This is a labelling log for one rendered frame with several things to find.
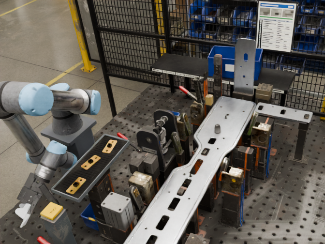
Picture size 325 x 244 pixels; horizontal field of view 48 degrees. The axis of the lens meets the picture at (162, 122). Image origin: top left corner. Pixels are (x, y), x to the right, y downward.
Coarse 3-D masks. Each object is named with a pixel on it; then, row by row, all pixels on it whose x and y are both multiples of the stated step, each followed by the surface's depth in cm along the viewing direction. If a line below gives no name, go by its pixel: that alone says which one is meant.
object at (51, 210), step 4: (48, 204) 135; (52, 204) 135; (56, 204) 135; (44, 208) 134; (48, 208) 134; (52, 208) 134; (56, 208) 134; (60, 208) 133; (44, 212) 133; (48, 212) 132; (52, 212) 132; (56, 212) 132; (44, 216) 132; (48, 216) 131; (52, 216) 131
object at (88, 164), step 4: (92, 156) 154; (96, 156) 154; (88, 160) 151; (92, 160) 151; (96, 160) 152; (84, 164) 151; (88, 164) 151; (92, 164) 150; (84, 168) 149; (88, 168) 149
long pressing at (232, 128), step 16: (224, 96) 211; (208, 112) 199; (224, 112) 198; (240, 112) 197; (208, 128) 188; (224, 128) 187; (240, 128) 186; (208, 144) 178; (224, 144) 177; (192, 160) 170; (208, 160) 169; (176, 176) 163; (192, 176) 162; (208, 176) 161; (160, 192) 156; (176, 192) 155; (192, 192) 154; (160, 208) 149; (176, 208) 148; (192, 208) 148; (144, 224) 144; (176, 224) 142; (128, 240) 138; (144, 240) 138; (160, 240) 137; (176, 240) 137
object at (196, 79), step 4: (196, 76) 189; (192, 80) 189; (196, 80) 186; (200, 80) 186; (196, 84) 188; (200, 84) 191; (196, 88) 189; (200, 88) 192; (196, 92) 191; (200, 92) 193; (196, 96) 193; (200, 96) 192; (200, 100) 193; (204, 104) 197
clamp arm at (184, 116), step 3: (183, 114) 182; (186, 114) 184; (180, 117) 182; (183, 117) 181; (186, 117) 183; (183, 120) 182; (186, 120) 183; (186, 123) 184; (189, 123) 187; (186, 126) 184; (189, 126) 187; (186, 129) 185; (189, 129) 187; (186, 132) 186; (189, 132) 187; (186, 135) 188; (189, 135) 187
